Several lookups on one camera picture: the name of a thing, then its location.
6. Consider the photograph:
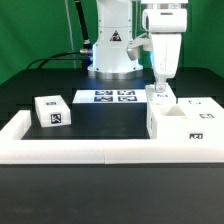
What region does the white cabinet door panel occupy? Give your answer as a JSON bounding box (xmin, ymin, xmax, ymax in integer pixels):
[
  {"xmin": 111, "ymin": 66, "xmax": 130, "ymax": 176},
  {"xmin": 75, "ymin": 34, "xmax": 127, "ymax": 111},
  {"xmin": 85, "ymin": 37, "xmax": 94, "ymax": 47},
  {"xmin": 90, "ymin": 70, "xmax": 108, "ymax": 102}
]
[
  {"xmin": 145, "ymin": 84, "xmax": 177, "ymax": 105},
  {"xmin": 178, "ymin": 97, "xmax": 224, "ymax": 119}
]

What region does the white U-shaped obstacle fence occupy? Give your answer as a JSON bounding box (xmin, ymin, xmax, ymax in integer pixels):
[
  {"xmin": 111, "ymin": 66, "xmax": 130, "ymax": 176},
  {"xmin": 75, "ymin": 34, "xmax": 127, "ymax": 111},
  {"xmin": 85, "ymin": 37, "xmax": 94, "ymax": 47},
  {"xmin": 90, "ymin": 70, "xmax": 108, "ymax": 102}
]
[{"xmin": 0, "ymin": 110, "xmax": 224, "ymax": 164}]

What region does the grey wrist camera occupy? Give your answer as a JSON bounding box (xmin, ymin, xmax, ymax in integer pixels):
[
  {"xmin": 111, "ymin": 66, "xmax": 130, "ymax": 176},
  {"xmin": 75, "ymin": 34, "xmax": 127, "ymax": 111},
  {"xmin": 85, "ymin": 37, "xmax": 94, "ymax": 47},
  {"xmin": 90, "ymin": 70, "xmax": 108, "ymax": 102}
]
[{"xmin": 126, "ymin": 33, "xmax": 152, "ymax": 61}]

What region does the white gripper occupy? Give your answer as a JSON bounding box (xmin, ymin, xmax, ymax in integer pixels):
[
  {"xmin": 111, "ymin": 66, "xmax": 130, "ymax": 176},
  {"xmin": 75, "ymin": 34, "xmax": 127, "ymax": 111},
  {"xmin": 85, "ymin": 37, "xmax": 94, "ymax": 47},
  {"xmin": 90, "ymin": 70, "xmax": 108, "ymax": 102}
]
[{"xmin": 151, "ymin": 33, "xmax": 182, "ymax": 93}]

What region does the white base marker plate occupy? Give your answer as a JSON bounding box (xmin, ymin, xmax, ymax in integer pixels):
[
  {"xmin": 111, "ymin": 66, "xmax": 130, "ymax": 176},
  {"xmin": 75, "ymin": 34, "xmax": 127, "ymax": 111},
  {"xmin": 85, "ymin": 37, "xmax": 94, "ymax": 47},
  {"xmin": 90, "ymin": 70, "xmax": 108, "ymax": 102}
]
[{"xmin": 73, "ymin": 89, "xmax": 147, "ymax": 104}]

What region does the white cabinet top block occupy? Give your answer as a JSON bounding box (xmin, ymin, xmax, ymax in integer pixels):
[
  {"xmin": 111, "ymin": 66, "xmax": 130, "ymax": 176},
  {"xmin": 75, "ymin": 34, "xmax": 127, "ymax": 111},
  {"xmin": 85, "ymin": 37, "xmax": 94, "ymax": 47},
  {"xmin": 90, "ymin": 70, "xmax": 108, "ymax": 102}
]
[{"xmin": 34, "ymin": 95, "xmax": 71, "ymax": 128}]

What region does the white cabinet body box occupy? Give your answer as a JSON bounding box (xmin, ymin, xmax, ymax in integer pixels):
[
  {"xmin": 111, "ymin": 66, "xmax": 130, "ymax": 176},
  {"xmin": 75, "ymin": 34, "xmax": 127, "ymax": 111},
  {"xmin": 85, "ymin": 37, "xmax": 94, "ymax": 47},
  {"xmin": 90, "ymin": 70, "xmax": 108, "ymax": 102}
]
[{"xmin": 147, "ymin": 103, "xmax": 224, "ymax": 141}]

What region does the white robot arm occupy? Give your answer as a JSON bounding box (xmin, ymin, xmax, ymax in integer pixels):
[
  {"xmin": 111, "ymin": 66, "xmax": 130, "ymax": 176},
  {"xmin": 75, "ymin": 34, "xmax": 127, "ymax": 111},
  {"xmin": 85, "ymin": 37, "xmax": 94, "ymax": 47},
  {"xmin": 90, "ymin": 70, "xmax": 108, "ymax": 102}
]
[{"xmin": 88, "ymin": 0, "xmax": 188, "ymax": 92}]

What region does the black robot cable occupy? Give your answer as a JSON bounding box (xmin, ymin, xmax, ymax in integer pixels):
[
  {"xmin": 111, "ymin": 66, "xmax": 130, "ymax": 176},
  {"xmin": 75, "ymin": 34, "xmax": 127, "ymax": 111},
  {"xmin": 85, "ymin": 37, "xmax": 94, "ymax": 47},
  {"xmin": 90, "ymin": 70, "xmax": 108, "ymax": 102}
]
[{"xmin": 25, "ymin": 0, "xmax": 94, "ymax": 70}]

